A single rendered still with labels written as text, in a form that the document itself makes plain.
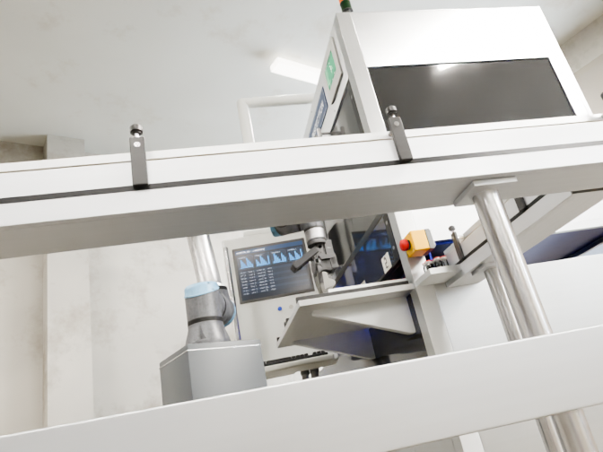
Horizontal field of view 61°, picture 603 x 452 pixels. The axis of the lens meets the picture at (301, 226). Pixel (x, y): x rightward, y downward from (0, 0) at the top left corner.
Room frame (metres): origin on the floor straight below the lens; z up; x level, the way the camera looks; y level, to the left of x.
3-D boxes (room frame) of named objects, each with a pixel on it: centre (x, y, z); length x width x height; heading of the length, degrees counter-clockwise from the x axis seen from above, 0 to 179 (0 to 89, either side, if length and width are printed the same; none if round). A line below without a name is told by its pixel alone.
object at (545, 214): (1.39, -0.58, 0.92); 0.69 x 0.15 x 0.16; 13
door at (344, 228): (2.40, -0.18, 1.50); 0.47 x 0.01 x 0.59; 13
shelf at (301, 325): (2.01, -0.09, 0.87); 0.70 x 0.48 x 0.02; 13
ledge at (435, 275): (1.64, -0.42, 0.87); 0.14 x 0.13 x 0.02; 103
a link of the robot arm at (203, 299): (1.67, 0.38, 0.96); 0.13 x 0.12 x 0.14; 174
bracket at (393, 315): (1.76, -0.14, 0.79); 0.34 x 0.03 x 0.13; 103
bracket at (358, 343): (2.25, -0.03, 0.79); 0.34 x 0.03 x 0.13; 103
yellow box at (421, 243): (1.64, -0.37, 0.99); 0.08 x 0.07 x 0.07; 103
